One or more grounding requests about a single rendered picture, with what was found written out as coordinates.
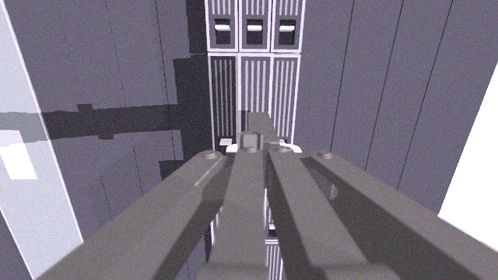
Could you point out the black drive blank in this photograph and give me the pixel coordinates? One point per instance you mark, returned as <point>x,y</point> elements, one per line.
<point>254,25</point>
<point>286,31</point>

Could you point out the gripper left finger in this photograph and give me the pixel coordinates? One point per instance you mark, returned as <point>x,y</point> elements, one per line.
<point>153,238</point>

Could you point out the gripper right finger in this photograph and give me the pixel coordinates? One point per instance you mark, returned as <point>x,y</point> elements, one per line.
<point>375,233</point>

